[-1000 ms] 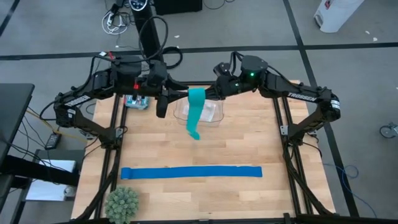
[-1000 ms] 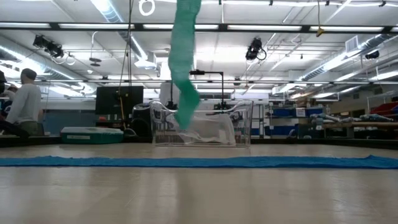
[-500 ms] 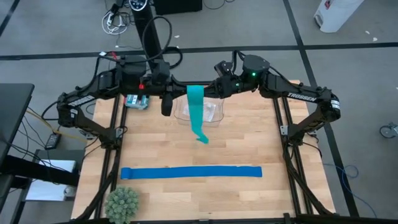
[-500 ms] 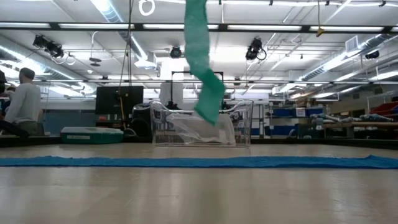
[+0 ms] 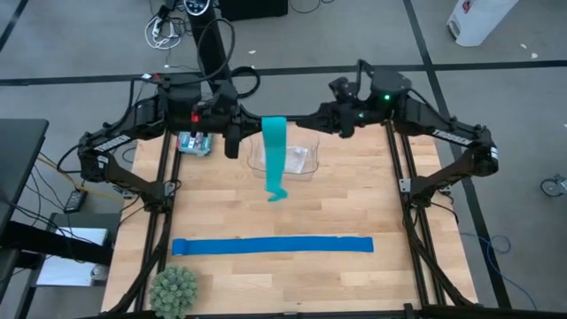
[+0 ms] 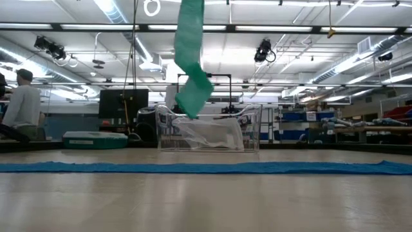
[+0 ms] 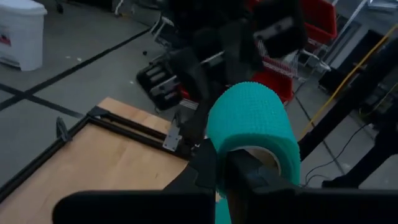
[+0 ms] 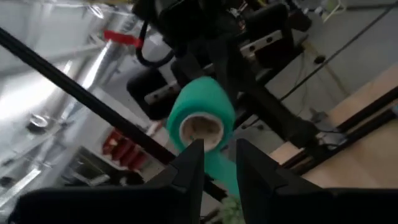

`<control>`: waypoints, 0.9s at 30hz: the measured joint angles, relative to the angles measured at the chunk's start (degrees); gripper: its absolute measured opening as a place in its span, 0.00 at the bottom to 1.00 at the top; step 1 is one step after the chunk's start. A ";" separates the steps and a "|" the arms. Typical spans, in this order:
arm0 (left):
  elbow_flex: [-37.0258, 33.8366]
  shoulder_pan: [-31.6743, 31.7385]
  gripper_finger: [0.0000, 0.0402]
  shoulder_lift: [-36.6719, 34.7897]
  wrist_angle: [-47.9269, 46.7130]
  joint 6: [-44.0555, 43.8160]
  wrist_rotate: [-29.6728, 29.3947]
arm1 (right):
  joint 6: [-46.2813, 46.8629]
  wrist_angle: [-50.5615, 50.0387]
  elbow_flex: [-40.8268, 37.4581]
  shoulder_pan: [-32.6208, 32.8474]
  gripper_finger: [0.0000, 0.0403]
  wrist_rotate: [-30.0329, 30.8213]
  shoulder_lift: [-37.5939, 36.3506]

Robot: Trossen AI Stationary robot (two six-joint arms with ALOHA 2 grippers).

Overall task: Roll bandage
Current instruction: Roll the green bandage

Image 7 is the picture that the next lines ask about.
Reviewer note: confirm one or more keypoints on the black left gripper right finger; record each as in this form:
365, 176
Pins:
248, 180

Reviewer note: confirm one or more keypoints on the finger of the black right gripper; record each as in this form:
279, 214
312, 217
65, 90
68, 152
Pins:
230, 68
252, 63

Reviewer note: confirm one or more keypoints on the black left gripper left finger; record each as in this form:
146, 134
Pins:
202, 174

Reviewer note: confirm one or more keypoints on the teal elastic bandage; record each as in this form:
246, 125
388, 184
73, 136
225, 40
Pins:
248, 118

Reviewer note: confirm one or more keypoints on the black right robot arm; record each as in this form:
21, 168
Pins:
189, 81

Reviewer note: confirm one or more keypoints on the red storage bins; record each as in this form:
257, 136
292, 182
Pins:
320, 21

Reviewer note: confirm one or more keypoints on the black rack with grey slots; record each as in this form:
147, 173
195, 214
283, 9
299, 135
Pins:
146, 77

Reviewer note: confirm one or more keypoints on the yellow pole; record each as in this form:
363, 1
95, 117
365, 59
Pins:
349, 81

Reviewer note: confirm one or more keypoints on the white trash bin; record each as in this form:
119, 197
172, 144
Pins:
21, 37

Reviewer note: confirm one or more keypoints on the grey metal bracket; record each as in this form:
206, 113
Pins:
172, 140

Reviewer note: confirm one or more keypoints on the black frame post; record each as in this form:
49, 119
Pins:
357, 101

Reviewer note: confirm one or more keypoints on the black aluminium table frame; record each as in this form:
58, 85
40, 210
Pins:
98, 112

